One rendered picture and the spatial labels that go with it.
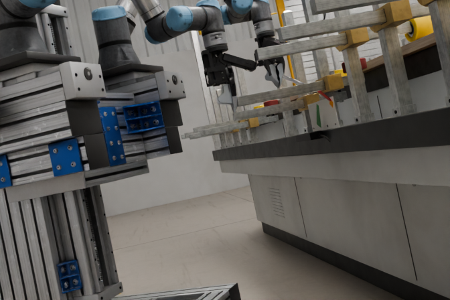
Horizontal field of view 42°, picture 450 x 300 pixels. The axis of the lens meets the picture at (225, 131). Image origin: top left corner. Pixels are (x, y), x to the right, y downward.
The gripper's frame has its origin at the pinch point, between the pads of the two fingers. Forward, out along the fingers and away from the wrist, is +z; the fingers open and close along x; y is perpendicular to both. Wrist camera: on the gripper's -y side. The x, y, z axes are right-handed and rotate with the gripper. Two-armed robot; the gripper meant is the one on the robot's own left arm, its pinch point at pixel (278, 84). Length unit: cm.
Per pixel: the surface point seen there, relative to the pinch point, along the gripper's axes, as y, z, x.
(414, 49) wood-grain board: -64, 3, -2
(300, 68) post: -6.6, -3.8, -6.2
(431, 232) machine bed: -46, 59, -12
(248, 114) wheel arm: -1.5, 9.5, 17.3
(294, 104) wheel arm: -7.8, 9.3, 1.0
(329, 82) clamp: -35.8, 5.7, 7.6
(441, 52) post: -97, 9, 31
